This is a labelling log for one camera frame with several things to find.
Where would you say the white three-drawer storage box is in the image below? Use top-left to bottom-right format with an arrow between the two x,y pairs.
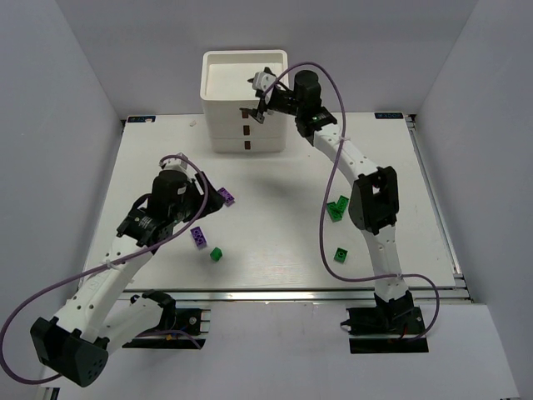
200,49 -> 288,153

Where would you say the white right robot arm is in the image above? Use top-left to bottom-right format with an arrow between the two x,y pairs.
249,67 -> 413,314

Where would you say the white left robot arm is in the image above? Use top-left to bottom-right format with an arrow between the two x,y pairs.
30,168 -> 224,388

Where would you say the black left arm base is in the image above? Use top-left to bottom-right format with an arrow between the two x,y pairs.
122,290 -> 210,350

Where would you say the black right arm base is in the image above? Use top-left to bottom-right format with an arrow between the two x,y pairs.
340,306 -> 429,354

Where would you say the purple flat lego plate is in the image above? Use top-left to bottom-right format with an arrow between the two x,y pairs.
217,187 -> 235,207

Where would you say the purple lego brick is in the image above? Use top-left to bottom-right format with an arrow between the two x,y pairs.
190,227 -> 207,249

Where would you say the green small lego brick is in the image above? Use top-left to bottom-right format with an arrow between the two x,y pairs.
210,247 -> 223,263

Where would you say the blue right corner label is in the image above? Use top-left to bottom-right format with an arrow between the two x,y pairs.
374,112 -> 404,119

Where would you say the blue corner label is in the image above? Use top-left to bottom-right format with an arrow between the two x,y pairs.
374,112 -> 404,119
127,115 -> 156,123

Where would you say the blue left corner label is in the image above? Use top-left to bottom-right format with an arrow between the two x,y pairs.
127,115 -> 156,123

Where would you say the green long lego brick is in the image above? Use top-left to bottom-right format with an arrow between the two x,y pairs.
336,195 -> 350,214

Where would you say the green square lego brick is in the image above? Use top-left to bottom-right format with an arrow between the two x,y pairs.
334,247 -> 347,263

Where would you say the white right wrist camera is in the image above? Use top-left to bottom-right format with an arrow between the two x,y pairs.
247,67 -> 276,93

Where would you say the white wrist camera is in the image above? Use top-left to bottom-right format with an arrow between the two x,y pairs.
159,152 -> 188,174
247,67 -> 276,93

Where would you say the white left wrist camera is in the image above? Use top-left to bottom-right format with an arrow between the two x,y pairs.
159,152 -> 188,174

